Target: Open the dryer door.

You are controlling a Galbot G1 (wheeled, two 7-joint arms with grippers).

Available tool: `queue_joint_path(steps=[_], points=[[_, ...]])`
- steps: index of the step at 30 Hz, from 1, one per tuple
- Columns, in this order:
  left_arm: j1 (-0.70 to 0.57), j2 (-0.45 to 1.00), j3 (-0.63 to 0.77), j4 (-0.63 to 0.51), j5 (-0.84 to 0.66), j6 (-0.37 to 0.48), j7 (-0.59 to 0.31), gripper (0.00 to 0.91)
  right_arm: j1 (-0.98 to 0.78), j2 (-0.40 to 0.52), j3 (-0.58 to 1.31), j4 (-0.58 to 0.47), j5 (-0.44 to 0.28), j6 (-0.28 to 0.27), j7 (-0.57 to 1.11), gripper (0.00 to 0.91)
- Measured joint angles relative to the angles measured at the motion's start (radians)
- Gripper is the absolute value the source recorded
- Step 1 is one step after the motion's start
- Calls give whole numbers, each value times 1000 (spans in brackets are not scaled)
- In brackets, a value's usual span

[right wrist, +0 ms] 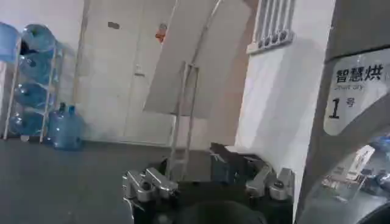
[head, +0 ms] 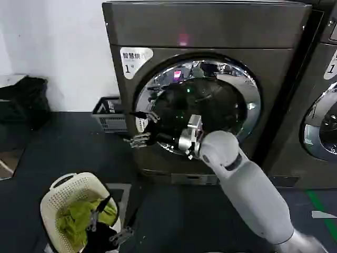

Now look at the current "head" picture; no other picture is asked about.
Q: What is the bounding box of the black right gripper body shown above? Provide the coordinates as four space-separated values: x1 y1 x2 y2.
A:
145 120 181 146

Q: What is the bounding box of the green garment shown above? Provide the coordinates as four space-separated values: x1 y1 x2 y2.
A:
56 198 118 248

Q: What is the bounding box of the black bag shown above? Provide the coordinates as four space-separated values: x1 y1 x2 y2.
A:
0 75 51 130

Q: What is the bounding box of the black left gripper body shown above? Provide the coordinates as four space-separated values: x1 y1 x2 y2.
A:
88 220 120 253

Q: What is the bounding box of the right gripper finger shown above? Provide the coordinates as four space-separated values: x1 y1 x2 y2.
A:
123 132 153 148
128 111 161 123

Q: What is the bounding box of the green floor tape strip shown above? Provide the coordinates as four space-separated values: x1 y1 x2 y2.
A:
306 190 337 245

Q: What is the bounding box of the white numbered dryer sticker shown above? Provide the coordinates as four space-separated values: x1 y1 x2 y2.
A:
323 48 337 81
120 46 154 80

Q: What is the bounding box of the round glass dryer door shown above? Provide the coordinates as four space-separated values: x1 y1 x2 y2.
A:
133 52 263 159
301 81 337 163

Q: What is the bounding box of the grey slotted plastic basket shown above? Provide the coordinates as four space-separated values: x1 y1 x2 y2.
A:
92 96 128 133

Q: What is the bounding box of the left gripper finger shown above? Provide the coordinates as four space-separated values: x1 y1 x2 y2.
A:
108 225 133 244
86 195 112 232

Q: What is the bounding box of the white floor tape piece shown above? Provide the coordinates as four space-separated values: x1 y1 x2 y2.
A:
311 210 333 220

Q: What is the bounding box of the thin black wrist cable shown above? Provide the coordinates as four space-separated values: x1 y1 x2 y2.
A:
107 194 120 226

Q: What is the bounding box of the white perforated laundry basket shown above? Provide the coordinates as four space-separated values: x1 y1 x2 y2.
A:
39 172 124 253

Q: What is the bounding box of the grey front-loading dryer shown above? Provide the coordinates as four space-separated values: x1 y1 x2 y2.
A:
263 0 337 189
102 0 314 186

